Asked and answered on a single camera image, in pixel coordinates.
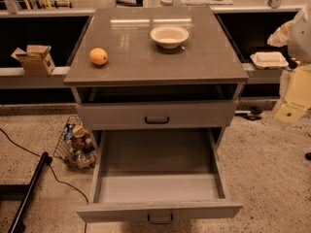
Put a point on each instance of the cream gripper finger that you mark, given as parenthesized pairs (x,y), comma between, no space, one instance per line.
(295,94)

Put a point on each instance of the wire basket with items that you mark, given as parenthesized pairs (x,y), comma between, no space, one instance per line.
(74,147)

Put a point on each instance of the cardboard box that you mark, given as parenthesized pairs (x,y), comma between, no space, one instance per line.
(36,60)

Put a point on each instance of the black metal stand bar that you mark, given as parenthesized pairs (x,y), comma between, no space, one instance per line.
(17,225)

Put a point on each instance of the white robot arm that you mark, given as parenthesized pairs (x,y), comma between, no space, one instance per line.
(296,35)

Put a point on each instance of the closed grey upper drawer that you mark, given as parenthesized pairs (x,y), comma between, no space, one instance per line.
(156,115)

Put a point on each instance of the white bowl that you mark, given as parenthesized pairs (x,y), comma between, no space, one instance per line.
(169,36)

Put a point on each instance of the orange fruit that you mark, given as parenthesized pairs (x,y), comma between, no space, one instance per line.
(98,56)

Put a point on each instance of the white takeout container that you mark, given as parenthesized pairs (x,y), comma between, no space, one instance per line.
(269,60)

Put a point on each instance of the black tool on floor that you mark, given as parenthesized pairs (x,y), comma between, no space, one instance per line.
(253,114)

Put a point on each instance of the grey drawer cabinet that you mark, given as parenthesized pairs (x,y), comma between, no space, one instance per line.
(204,68)

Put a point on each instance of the open grey lower drawer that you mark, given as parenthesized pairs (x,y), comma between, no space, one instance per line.
(158,176)

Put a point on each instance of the small yellow black object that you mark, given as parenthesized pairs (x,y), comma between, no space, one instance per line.
(293,63)

